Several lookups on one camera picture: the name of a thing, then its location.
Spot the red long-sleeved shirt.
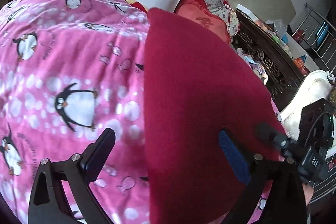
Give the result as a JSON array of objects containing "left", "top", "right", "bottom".
[{"left": 144, "top": 7, "right": 289, "bottom": 224}]

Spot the flat white box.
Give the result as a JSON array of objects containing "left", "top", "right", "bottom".
[{"left": 236, "top": 4, "right": 255, "bottom": 18}]

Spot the pile of light blue cloths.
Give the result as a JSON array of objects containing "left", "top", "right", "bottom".
[{"left": 240, "top": 52, "right": 269, "bottom": 84}]

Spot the dark carved wooden headboard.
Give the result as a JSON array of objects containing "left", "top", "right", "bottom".
[{"left": 232, "top": 10, "right": 311, "bottom": 106}]

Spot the red heart-shaped cushion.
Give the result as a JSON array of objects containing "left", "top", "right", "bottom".
[{"left": 175, "top": 0, "right": 233, "bottom": 43}]

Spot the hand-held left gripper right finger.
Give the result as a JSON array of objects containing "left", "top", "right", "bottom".
[{"left": 218, "top": 129, "right": 307, "bottom": 224}]

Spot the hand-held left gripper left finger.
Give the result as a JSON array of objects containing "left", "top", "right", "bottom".
[{"left": 28, "top": 128, "right": 116, "bottom": 224}]

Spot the metal railing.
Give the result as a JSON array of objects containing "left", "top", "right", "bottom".
[{"left": 302, "top": 3, "right": 336, "bottom": 56}]

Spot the white ornate chair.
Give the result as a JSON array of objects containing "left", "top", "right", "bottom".
[{"left": 278, "top": 70, "right": 336, "bottom": 140}]

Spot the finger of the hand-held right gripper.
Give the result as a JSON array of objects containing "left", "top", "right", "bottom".
[{"left": 255, "top": 122, "right": 298, "bottom": 161}]

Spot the clutter pile on cabinet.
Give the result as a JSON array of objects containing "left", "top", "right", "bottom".
[{"left": 259, "top": 18, "right": 310, "bottom": 75}]

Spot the yellow and red cloth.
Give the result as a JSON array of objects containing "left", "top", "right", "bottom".
[{"left": 115, "top": 0, "right": 147, "bottom": 13}]

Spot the pink penguin print blanket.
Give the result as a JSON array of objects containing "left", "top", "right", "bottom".
[{"left": 0, "top": 0, "right": 284, "bottom": 224}]

